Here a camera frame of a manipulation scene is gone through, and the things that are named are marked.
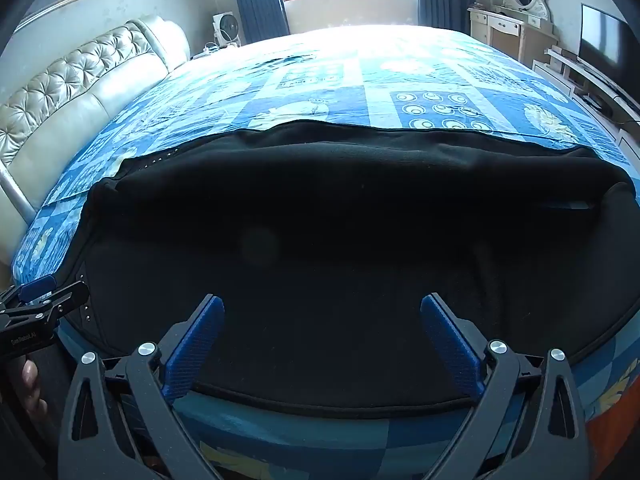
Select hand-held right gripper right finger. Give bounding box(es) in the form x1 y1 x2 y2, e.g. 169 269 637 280
420 292 596 480

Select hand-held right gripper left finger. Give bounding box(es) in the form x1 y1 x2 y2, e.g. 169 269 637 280
57 294 226 480

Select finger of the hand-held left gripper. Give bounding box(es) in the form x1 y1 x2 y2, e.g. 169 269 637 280
15 281 91 328
0 275 57 311

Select black pants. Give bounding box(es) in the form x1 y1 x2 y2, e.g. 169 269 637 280
59 120 640 418

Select person's left hand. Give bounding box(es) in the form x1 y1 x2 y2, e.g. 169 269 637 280
20 359 49 418

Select orange bed base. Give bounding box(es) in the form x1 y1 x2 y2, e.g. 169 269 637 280
585 400 638 480

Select beige tufted leather headboard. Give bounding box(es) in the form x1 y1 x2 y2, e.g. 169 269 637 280
0 15 192 266

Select blue patterned bed sheet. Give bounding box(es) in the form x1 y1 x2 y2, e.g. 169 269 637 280
12 24 640 480

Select white television stand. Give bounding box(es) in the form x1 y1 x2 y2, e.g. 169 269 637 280
532 47 640 151

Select white box fan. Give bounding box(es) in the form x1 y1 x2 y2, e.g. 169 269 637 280
212 11 247 48

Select white dressing table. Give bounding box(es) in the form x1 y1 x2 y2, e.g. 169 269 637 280
467 4 560 66

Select black flat television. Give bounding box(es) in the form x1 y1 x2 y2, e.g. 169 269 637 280
577 4 640 116

